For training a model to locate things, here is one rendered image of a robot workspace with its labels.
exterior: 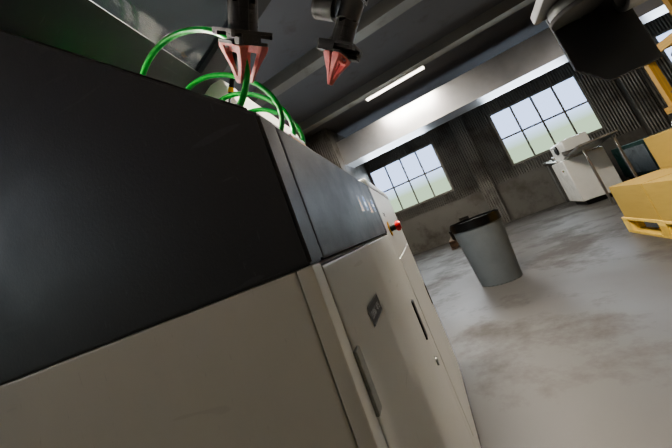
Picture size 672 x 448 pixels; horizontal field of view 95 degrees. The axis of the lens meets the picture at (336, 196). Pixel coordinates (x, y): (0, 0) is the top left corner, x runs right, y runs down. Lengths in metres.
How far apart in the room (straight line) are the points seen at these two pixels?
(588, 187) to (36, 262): 6.58
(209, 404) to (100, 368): 0.14
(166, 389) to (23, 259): 0.25
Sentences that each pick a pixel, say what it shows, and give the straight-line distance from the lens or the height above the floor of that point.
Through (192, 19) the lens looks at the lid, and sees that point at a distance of 1.21.
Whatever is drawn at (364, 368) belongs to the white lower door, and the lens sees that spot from 0.34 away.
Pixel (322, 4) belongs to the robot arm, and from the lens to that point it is 0.89.
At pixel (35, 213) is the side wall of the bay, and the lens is 0.53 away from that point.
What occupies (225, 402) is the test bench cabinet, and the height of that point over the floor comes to 0.70.
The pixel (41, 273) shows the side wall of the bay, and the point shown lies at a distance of 0.52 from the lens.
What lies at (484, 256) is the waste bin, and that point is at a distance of 3.12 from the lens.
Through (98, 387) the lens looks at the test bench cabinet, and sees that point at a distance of 0.47.
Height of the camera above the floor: 0.79
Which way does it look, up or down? 10 degrees up
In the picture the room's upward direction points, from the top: 21 degrees counter-clockwise
